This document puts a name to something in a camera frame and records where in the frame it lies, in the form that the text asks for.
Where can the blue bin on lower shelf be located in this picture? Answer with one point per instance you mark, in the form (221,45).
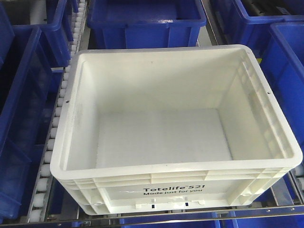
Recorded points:
(292,221)

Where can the blue bin left near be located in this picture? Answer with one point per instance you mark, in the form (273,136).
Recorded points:
(28,86)

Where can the blue bin right rear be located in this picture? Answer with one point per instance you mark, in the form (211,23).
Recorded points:
(247,22)

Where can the roller track right side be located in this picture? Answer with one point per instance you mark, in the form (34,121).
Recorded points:
(296,177)

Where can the white plastic tote bin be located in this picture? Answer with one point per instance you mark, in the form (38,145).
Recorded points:
(171,128)

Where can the blue bin behind tote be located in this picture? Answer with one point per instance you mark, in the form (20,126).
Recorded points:
(120,24)

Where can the blue bin left rear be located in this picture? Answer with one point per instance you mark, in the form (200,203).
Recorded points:
(52,17)

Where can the roller track beside tote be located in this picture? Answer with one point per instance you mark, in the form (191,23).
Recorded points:
(37,212)

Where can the metal shelf front bar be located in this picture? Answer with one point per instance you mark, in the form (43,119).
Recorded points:
(197,215)

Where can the blue bin right near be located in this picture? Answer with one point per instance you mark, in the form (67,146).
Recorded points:
(283,66)

